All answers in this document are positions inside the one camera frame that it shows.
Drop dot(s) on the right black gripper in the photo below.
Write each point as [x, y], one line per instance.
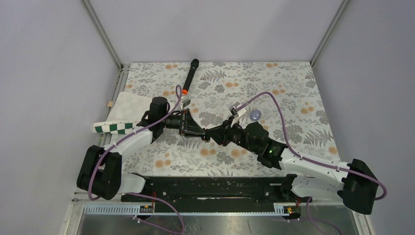
[221, 133]

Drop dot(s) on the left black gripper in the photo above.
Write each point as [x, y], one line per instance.
[190, 128]

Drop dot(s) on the purple earbud charging case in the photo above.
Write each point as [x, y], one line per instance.
[255, 115]

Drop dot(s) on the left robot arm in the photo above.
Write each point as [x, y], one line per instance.
[101, 173]

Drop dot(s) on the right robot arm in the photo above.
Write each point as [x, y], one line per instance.
[354, 183]

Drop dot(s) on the black microphone orange tip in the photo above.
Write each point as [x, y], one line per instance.
[193, 67]

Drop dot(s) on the green white checkered mat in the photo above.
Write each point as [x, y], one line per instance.
[126, 113]

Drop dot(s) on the floral tablecloth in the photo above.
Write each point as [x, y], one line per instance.
[285, 93]

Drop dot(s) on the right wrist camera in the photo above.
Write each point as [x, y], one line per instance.
[237, 111]

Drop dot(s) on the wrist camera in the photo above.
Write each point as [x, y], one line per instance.
[185, 101]
[237, 111]

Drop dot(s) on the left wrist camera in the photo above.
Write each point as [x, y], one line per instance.
[185, 101]

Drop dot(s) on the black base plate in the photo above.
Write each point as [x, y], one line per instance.
[217, 194]

